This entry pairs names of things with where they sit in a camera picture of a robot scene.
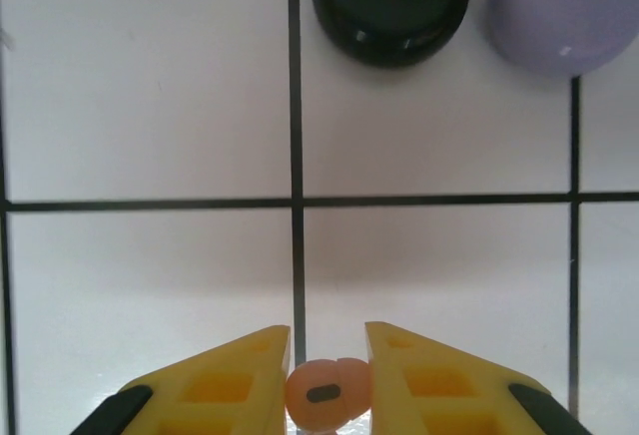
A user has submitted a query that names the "orange wireless earbud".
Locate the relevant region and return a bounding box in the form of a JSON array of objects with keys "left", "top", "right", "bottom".
[{"left": 285, "top": 356, "right": 373, "bottom": 429}]

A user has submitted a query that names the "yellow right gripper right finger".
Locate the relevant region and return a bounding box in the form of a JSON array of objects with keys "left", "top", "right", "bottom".
[{"left": 363, "top": 321, "right": 600, "bottom": 435}]

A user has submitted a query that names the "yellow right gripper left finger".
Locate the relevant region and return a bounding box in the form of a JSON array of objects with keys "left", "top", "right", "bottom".
[{"left": 69, "top": 324, "right": 293, "bottom": 435}]

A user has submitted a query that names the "black earbud charging case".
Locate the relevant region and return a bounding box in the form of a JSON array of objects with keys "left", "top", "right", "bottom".
[{"left": 311, "top": 0, "right": 472, "bottom": 70}]

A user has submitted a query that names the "purple earbud charging case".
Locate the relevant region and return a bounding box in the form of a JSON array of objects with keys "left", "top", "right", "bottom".
[{"left": 486, "top": 0, "right": 639, "bottom": 79}]

